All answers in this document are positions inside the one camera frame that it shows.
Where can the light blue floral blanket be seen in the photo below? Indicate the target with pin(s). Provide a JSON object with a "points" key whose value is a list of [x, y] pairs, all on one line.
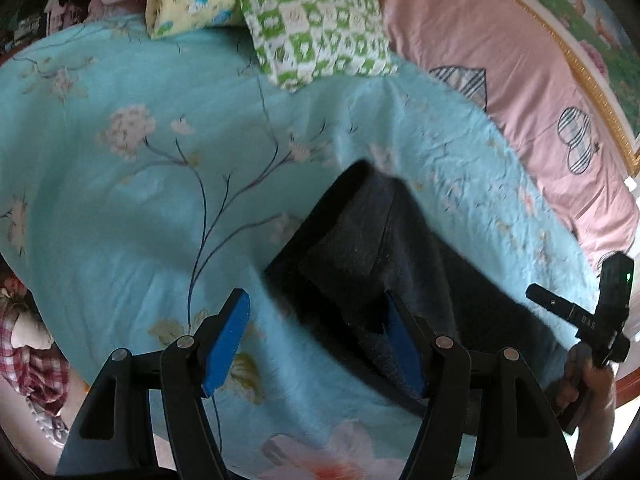
{"points": [[150, 210]]}

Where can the dark printed cloth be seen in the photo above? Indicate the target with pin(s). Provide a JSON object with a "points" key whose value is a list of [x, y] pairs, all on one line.
{"points": [[45, 15]]}

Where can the dark grey pants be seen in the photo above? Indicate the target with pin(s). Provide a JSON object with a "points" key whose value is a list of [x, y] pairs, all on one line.
{"points": [[370, 240]]}

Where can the person's right forearm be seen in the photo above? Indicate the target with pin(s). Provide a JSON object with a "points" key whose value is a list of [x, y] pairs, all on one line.
{"points": [[595, 440]]}

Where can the wooden bed frame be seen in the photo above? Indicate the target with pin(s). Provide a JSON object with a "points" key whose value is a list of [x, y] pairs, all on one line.
{"points": [[629, 385]]}

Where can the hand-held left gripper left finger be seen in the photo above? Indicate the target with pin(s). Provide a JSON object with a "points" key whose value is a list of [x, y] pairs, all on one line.
{"points": [[227, 345]]}

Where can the person's right hand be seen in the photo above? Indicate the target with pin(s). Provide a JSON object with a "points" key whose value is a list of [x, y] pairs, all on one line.
{"points": [[597, 385]]}

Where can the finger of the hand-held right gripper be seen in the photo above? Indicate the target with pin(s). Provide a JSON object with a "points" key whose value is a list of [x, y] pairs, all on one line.
{"points": [[550, 301]]}

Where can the red white plaid cloth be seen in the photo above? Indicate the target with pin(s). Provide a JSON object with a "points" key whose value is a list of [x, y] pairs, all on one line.
{"points": [[30, 375]]}

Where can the green white checked pillow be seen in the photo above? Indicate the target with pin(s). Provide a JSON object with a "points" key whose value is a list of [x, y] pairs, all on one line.
{"points": [[315, 25]]}

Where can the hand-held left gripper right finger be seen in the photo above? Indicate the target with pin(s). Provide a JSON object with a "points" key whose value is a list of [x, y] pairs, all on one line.
{"points": [[404, 355]]}

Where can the pink quilt with striped hearts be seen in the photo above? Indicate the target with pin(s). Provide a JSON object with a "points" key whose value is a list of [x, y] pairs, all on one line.
{"points": [[500, 45]]}

